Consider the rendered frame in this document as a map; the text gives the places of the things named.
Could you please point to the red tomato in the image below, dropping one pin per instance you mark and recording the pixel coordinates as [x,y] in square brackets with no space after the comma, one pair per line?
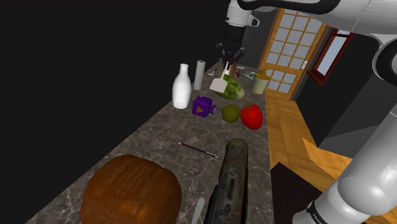
[252,117]

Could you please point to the small red white box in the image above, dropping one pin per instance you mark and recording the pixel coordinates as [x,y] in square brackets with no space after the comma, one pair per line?
[238,72]

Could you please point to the grey knife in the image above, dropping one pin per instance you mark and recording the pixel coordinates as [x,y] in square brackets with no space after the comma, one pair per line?
[198,212]

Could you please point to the thin dark pencil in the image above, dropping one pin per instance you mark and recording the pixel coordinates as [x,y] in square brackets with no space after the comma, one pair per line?
[198,150]

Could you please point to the wooden door with glass panes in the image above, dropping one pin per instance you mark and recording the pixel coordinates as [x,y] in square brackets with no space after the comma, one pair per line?
[290,49]

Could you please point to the brown bread loaf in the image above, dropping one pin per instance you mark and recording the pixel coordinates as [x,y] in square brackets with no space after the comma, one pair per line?
[130,189]

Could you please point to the small teal grey tool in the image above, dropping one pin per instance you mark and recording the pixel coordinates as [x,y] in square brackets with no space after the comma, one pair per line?
[248,75]

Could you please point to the white bottle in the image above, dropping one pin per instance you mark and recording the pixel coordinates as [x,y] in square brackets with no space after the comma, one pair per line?
[181,93]

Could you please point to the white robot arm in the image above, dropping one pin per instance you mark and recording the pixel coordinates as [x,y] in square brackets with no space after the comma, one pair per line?
[369,186]

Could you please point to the green lettuce head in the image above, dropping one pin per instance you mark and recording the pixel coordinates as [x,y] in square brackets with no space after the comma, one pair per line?
[232,89]

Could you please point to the grey paper roll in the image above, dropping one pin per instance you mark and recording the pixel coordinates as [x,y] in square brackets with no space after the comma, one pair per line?
[199,76]

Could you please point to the white spatula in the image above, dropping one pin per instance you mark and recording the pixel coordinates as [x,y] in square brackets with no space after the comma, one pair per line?
[219,84]

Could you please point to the olive green round fruit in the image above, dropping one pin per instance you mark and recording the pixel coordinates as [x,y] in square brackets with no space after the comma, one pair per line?
[230,113]

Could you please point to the purple cube toy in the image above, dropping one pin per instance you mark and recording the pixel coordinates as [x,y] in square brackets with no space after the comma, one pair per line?
[201,107]

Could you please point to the long dark cylinder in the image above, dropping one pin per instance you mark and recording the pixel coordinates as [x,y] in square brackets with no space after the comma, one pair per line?
[232,183]

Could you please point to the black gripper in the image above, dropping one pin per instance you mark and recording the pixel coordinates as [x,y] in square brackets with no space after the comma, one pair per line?
[233,38]

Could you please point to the small grey spoon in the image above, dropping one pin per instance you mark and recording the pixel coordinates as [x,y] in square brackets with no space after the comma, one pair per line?
[212,73]

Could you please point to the red framed window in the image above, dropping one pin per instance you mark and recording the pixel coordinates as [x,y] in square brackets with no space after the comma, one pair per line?
[330,56]

